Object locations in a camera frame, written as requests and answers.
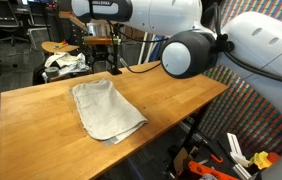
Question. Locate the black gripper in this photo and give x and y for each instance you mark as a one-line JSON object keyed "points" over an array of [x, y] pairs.
{"points": [[100, 51]]}

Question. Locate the white cloth towel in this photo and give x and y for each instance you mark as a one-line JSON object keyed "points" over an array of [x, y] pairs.
{"points": [[107, 110]]}

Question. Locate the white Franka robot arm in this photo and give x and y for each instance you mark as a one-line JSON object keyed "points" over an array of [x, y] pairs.
{"points": [[214, 40]]}

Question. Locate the crumpled white cloth pile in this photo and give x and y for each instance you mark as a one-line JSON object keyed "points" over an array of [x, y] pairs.
{"points": [[69, 61]]}

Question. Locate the white pipe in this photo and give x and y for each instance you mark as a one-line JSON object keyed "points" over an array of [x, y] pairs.
{"points": [[142, 48], [151, 50]]}

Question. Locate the round wooden stool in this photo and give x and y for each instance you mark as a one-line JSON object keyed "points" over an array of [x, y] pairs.
{"points": [[59, 49]]}

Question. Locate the yellow red small tool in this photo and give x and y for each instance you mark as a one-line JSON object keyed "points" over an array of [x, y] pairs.
{"points": [[61, 44]]}

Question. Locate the large cardboard box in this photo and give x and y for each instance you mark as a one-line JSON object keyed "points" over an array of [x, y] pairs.
{"points": [[134, 33]]}

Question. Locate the black table leg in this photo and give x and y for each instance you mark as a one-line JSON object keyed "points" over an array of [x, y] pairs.
{"points": [[194, 130]]}

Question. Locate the small open cardboard box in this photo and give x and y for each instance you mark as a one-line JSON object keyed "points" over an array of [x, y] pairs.
{"points": [[180, 160]]}

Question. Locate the orange black bar clamp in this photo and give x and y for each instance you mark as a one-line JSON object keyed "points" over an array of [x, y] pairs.
{"points": [[216, 157]]}

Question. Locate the orange spirit level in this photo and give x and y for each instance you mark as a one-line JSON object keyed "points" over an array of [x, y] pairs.
{"points": [[211, 171]]}

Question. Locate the yellow green plastic part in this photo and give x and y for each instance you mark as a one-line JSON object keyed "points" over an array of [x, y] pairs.
{"points": [[260, 160]]}

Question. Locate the red cap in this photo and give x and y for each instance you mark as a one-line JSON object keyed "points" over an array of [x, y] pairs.
{"points": [[273, 156]]}

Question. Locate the black camera stand pole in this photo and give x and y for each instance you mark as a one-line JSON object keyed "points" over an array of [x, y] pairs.
{"points": [[115, 63]]}

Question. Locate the olive wrist camera box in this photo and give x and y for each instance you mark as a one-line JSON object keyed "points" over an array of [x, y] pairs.
{"points": [[101, 40]]}

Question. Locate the grey duct tape roll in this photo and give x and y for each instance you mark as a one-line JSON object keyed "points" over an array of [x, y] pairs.
{"points": [[52, 72]]}

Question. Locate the silver ribbed rail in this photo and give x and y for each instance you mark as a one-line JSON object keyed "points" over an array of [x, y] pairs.
{"points": [[191, 131]]}

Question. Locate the white plastic bracket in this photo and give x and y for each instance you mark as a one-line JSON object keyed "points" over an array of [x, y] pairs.
{"points": [[236, 146]]}

